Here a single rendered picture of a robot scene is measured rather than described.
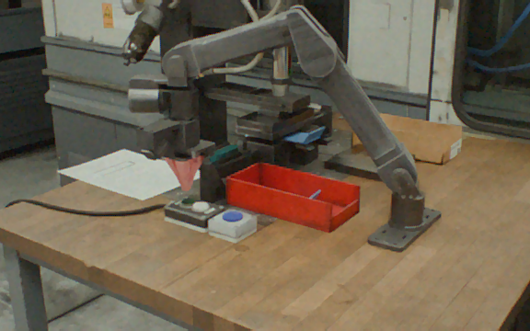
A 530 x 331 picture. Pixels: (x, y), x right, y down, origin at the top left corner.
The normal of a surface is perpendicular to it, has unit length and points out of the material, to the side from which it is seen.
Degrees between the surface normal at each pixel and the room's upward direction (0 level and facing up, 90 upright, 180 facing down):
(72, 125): 90
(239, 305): 0
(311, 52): 90
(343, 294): 0
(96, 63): 90
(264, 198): 90
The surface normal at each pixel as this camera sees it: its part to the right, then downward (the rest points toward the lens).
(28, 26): 0.78, 0.21
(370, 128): -0.08, 0.31
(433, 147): -0.57, 0.28
